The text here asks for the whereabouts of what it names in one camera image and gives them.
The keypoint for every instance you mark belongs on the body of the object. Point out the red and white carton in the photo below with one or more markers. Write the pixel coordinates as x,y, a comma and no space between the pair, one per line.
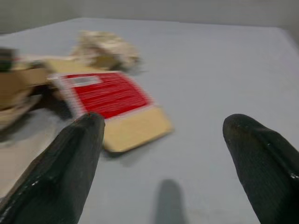
109,95

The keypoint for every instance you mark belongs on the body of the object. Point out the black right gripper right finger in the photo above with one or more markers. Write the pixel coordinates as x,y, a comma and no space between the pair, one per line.
264,163

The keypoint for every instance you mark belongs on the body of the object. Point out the crumpled white paper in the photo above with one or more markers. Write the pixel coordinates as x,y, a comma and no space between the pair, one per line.
107,46

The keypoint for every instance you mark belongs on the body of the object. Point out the brown cardboard box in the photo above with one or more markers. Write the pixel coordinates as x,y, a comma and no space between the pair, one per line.
21,81

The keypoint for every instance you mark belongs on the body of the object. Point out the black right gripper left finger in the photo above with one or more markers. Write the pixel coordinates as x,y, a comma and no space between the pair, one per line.
60,168

